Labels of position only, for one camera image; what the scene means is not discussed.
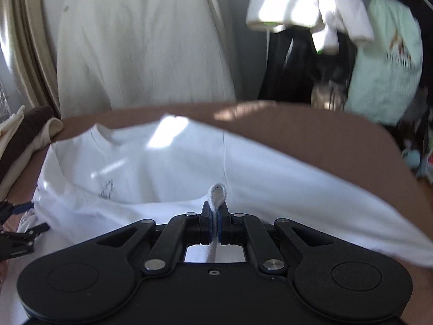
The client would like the cream covered mattress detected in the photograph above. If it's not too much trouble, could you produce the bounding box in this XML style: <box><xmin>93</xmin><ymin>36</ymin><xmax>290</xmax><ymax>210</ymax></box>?
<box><xmin>57</xmin><ymin>0</ymin><xmax>238</xmax><ymax>118</ymax></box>

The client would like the white long-sleeve shirt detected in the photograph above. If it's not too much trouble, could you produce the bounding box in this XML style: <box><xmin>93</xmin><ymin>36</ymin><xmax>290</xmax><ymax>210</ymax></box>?
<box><xmin>6</xmin><ymin>114</ymin><xmax>433</xmax><ymax>325</ymax></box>

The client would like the dark brown folded garment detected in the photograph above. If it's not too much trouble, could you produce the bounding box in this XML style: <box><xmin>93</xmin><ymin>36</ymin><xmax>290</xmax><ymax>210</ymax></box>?
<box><xmin>1</xmin><ymin>106</ymin><xmax>54</xmax><ymax>181</ymax></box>

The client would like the beige curtain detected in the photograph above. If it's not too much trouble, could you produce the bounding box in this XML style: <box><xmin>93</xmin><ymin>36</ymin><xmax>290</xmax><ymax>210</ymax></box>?
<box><xmin>1</xmin><ymin>0</ymin><xmax>60</xmax><ymax>117</ymax></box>

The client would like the white puffer jacket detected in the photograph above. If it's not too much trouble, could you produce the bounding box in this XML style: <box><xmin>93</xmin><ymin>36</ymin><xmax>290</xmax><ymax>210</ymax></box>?
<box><xmin>246</xmin><ymin>0</ymin><xmax>374</xmax><ymax>54</ymax></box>

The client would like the cream folded garment bottom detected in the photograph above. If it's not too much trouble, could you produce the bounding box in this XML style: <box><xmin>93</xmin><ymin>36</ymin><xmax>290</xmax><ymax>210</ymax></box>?
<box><xmin>1</xmin><ymin>118</ymin><xmax>64</xmax><ymax>200</ymax></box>

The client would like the mint green printed bag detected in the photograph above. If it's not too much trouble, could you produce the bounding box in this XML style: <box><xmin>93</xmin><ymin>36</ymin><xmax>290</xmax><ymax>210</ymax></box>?
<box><xmin>344</xmin><ymin>0</ymin><xmax>423</xmax><ymax>126</ymax></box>

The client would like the cream folded garment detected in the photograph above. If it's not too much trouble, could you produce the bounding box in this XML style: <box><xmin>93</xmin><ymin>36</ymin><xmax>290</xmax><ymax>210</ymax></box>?
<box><xmin>1</xmin><ymin>118</ymin><xmax>64</xmax><ymax>200</ymax></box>
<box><xmin>1</xmin><ymin>105</ymin><xmax>26</xmax><ymax>145</ymax></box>

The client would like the black hanging garment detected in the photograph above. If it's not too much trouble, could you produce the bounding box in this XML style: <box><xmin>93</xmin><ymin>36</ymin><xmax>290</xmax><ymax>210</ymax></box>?
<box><xmin>258</xmin><ymin>27</ymin><xmax>357</xmax><ymax>104</ymax></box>

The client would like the cream folded garment top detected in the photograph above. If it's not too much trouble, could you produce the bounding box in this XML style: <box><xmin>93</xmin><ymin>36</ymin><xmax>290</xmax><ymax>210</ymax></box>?
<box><xmin>1</xmin><ymin>105</ymin><xmax>26</xmax><ymax>145</ymax></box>

